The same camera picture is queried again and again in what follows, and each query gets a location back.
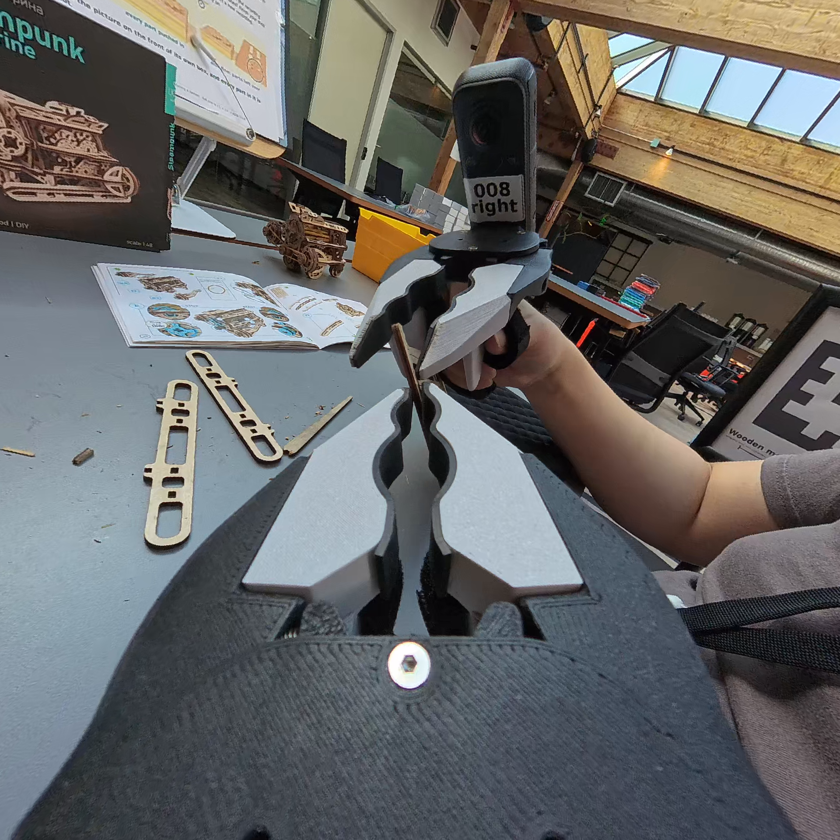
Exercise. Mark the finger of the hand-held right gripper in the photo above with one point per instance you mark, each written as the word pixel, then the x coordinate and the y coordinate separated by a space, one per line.
pixel 469 321
pixel 387 302

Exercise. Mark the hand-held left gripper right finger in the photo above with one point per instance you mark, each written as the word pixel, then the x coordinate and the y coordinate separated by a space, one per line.
pixel 505 518

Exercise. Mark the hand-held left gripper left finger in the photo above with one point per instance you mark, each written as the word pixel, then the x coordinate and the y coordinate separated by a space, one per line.
pixel 321 525

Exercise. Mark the laser-cut wooden parts sheet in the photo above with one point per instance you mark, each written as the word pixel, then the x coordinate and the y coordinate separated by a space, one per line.
pixel 408 374

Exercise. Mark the person's right forearm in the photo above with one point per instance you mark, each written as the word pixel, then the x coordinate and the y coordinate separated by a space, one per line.
pixel 643 472

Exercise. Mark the assembled wooden model vehicle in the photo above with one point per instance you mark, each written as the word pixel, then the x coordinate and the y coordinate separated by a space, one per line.
pixel 308 239

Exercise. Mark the black model kit box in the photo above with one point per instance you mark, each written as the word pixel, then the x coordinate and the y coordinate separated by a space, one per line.
pixel 98 98

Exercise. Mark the person's right hand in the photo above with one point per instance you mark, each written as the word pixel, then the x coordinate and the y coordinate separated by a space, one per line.
pixel 531 354

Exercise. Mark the yellow storage bin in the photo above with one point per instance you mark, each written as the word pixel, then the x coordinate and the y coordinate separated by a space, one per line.
pixel 387 243

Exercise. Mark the stack of grey boxes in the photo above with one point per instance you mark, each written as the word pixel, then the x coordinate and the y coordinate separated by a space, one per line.
pixel 439 207

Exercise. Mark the tapered wooden stick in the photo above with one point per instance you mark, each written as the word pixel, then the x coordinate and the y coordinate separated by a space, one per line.
pixel 315 428

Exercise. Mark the black quilted cushion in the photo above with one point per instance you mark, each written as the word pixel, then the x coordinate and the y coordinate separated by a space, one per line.
pixel 518 420

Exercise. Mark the slotted wooden strip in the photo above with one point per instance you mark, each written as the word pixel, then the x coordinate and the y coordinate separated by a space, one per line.
pixel 231 387
pixel 152 499

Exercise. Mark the colourful stacked items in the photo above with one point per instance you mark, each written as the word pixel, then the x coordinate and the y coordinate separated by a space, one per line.
pixel 640 294

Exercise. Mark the black office chair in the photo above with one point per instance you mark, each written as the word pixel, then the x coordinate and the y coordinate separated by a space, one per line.
pixel 656 354
pixel 712 387

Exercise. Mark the printed instruction booklet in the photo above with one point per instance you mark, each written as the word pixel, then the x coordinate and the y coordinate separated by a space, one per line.
pixel 197 295

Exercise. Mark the small wood chunk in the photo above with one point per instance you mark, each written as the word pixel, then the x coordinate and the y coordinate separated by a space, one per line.
pixel 83 456

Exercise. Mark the instruction display stand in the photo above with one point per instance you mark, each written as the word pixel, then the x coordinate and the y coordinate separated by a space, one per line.
pixel 216 59

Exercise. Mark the thin wood sliver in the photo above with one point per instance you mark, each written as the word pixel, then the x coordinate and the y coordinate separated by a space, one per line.
pixel 18 451

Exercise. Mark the framed right marker sign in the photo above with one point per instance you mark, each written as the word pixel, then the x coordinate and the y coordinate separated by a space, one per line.
pixel 800 394

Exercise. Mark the wall air vent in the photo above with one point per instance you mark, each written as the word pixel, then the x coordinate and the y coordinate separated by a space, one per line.
pixel 604 189

